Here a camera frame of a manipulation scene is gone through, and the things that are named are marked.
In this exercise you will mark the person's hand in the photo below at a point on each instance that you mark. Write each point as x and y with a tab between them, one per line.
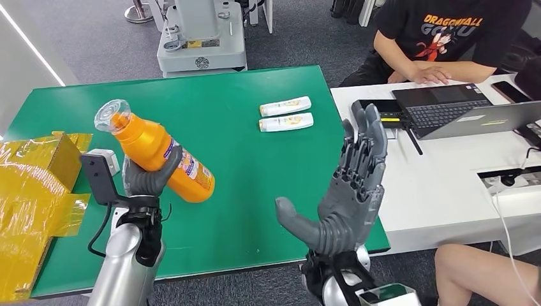
396	77
430	75

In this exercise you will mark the person in black shirt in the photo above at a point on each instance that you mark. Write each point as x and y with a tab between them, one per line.
444	29

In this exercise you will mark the white furniture leg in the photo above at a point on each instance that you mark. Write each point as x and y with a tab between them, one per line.
267	14

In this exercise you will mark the grey laptop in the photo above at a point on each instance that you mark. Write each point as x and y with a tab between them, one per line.
448	110

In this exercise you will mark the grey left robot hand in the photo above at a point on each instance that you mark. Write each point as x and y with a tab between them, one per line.
146	183

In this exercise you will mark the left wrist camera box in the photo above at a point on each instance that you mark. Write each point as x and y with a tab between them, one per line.
99	177

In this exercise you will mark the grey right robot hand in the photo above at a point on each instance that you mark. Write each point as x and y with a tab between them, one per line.
351	198

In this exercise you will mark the metal stanchion base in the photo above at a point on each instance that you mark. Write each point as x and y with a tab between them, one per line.
137	14

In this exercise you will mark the black smartphone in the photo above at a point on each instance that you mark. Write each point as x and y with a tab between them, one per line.
511	91

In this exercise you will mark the black controller with antennas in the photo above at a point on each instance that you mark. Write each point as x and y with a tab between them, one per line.
389	106

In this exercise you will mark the power strip in desk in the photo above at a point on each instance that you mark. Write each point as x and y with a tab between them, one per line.
513	180

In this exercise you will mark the white machine base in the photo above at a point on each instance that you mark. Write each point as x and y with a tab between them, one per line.
202	46

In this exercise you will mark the large orange bottle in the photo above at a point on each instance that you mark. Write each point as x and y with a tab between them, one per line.
148	141

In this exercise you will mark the small white bottle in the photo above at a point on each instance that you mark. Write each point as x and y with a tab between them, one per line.
284	106
285	122

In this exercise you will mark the yellow taped cardboard box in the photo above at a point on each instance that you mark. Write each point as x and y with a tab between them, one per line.
29	198

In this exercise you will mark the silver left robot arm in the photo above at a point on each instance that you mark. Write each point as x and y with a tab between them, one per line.
122	262

